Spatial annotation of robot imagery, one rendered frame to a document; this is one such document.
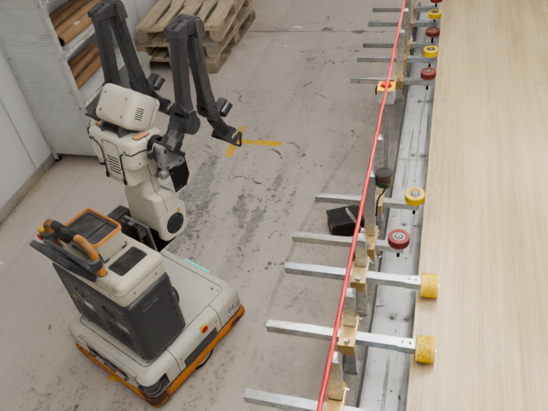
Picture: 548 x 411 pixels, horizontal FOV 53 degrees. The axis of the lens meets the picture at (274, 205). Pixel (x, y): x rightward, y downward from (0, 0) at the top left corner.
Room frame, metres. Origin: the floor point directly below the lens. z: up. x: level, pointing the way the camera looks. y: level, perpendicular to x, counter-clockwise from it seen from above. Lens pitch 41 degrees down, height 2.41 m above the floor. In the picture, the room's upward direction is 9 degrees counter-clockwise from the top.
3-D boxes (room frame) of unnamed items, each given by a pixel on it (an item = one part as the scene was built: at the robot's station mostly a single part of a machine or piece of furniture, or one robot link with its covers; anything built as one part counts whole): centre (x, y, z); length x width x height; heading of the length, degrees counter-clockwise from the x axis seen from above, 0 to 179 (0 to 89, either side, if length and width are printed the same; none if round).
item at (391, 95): (1.98, -0.53, 1.18); 0.07 x 0.07 x 0.08; 69
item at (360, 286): (1.25, -0.26, 0.95); 0.14 x 0.06 x 0.05; 159
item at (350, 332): (1.01, -0.17, 0.95); 0.14 x 0.06 x 0.05; 159
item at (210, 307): (1.82, 0.69, 0.16); 0.67 x 0.64 x 0.25; 137
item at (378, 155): (1.74, -0.44, 0.91); 0.04 x 0.04 x 0.48; 69
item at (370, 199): (1.50, -0.36, 0.93); 0.04 x 0.04 x 0.48; 69
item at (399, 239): (1.43, -0.44, 0.85); 0.08 x 0.08 x 0.11
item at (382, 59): (2.89, -0.83, 0.84); 0.43 x 0.03 x 0.04; 69
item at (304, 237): (1.50, -0.26, 0.84); 0.43 x 0.03 x 0.04; 69
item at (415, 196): (1.65, -0.57, 0.85); 0.08 x 0.08 x 0.11
